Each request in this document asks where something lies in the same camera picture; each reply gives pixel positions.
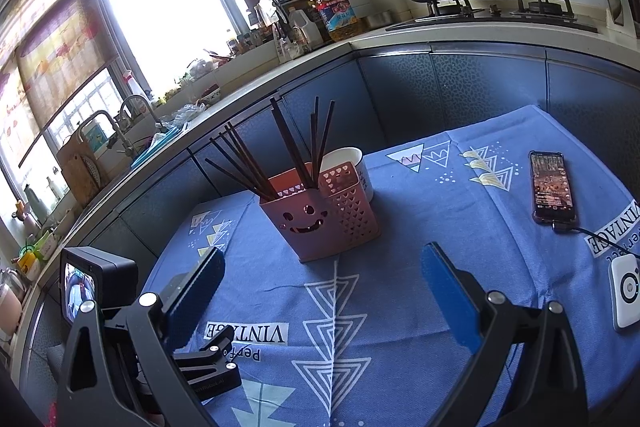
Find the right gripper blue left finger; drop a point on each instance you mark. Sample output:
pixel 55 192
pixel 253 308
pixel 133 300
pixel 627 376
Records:
pixel 119 368

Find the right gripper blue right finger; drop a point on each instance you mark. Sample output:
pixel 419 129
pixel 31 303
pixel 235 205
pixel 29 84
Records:
pixel 548 388

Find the blue patterned tablecloth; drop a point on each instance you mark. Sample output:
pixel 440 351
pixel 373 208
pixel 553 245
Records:
pixel 357 339

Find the white power bank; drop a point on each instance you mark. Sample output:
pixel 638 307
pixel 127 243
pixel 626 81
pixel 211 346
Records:
pixel 624 283

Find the pink smiley utensil holder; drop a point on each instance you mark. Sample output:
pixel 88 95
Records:
pixel 324 221

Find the black smartphone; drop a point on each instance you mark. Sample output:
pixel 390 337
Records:
pixel 553 200

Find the dark chopstick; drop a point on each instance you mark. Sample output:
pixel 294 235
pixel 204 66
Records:
pixel 287 137
pixel 314 147
pixel 248 185
pixel 234 161
pixel 316 106
pixel 222 161
pixel 324 139
pixel 241 150

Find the wooden cutting board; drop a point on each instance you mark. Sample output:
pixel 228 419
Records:
pixel 80 169

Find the white paper cup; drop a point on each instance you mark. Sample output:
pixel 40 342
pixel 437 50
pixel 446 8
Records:
pixel 355 157

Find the white spray bottle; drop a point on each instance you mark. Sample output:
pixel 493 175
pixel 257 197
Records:
pixel 132 89

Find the patterned roller blind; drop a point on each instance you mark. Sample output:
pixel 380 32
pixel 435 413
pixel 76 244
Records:
pixel 65 49

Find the white plastic jug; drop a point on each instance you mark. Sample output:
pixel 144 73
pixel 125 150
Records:
pixel 307 28

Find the cooking oil bottle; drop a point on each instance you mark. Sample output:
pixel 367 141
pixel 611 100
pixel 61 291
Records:
pixel 339 18

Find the black gas stove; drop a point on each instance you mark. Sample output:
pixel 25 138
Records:
pixel 558 13

